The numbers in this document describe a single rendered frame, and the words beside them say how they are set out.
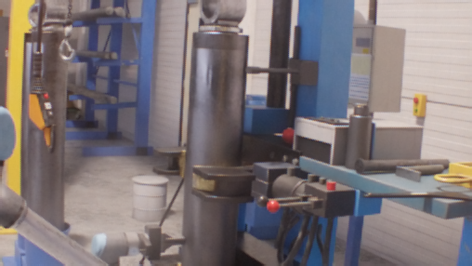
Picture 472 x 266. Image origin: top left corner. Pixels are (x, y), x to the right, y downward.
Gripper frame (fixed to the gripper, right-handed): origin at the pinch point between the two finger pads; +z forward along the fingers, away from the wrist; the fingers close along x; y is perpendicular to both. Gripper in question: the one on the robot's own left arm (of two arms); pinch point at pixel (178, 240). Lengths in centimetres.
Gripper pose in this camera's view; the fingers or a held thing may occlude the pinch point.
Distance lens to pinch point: 241.2
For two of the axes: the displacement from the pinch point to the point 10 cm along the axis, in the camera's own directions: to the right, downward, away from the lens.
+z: 8.8, 0.0, 4.7
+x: -0.6, 9.9, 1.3
